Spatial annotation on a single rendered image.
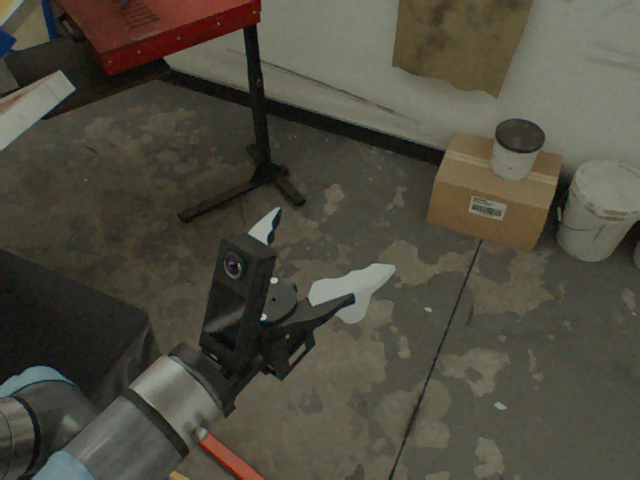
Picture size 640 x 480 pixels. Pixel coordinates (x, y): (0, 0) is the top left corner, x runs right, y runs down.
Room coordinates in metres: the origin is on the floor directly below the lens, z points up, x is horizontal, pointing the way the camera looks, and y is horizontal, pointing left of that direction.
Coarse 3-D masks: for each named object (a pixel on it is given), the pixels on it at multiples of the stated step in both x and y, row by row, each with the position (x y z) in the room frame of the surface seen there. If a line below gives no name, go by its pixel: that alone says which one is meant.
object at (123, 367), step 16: (144, 320) 0.72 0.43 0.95; (144, 336) 0.71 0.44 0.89; (128, 352) 0.65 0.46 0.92; (144, 352) 0.70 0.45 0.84; (160, 352) 0.73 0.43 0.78; (112, 368) 0.60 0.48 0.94; (128, 368) 0.65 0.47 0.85; (144, 368) 0.68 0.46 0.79; (96, 384) 0.56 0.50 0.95; (112, 384) 0.60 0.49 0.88; (128, 384) 0.63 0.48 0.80; (96, 400) 0.54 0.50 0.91; (112, 400) 0.58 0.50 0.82
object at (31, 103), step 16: (48, 80) 0.80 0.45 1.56; (64, 80) 0.82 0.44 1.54; (16, 96) 0.83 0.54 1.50; (32, 96) 0.77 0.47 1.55; (48, 96) 0.78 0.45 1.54; (64, 96) 0.80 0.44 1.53; (0, 112) 0.86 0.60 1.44; (16, 112) 0.73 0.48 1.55; (32, 112) 0.75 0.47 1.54; (0, 128) 0.70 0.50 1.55; (16, 128) 0.71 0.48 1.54; (0, 144) 0.68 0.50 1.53
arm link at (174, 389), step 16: (160, 368) 0.23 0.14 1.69; (176, 368) 0.22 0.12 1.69; (192, 368) 0.23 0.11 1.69; (144, 384) 0.21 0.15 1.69; (160, 384) 0.21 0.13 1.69; (176, 384) 0.21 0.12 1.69; (192, 384) 0.21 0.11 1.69; (208, 384) 0.22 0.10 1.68; (160, 400) 0.20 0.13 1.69; (176, 400) 0.20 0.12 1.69; (192, 400) 0.20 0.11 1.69; (208, 400) 0.20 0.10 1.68; (176, 416) 0.19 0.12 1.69; (192, 416) 0.19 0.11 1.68; (208, 416) 0.19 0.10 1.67; (176, 432) 0.20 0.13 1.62; (192, 432) 0.18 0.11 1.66; (192, 448) 0.18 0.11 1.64
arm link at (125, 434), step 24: (120, 408) 0.19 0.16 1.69; (144, 408) 0.19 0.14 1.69; (96, 432) 0.17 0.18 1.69; (120, 432) 0.17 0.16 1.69; (144, 432) 0.17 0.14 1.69; (168, 432) 0.17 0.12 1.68; (72, 456) 0.15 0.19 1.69; (96, 456) 0.15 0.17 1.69; (120, 456) 0.15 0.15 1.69; (144, 456) 0.16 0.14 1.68; (168, 456) 0.16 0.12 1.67
